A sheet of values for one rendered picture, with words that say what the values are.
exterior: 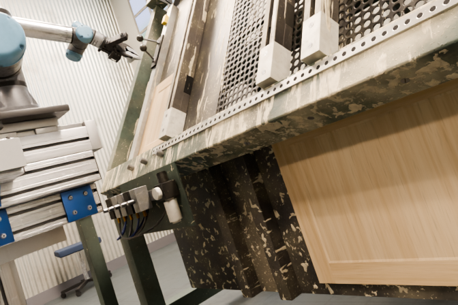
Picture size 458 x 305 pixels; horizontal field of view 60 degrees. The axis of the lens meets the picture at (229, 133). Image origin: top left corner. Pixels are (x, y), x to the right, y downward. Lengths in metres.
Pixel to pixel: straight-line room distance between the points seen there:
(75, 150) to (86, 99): 4.27
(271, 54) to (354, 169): 0.42
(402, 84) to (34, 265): 4.37
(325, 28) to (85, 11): 5.23
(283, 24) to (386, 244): 0.71
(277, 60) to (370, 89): 0.33
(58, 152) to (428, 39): 0.93
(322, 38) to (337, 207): 0.55
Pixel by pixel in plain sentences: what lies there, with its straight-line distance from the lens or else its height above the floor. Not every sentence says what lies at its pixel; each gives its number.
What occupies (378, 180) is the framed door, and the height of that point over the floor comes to 0.56.
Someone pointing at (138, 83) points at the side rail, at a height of 1.34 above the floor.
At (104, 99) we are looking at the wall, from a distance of 5.58.
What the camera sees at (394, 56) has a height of 0.83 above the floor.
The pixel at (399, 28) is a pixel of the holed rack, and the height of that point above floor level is 0.88.
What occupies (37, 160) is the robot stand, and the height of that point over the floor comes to 0.91.
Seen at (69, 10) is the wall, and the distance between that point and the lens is 5.99.
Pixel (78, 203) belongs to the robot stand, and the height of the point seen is 0.77.
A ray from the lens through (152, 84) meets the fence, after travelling 2.05.
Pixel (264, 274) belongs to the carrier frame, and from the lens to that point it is 1.70.
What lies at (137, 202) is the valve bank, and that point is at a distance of 1.54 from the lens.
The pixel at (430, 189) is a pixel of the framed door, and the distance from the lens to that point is 1.15.
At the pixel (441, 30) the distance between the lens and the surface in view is 0.84.
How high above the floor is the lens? 0.73
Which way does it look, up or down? 4 degrees up
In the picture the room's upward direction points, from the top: 19 degrees counter-clockwise
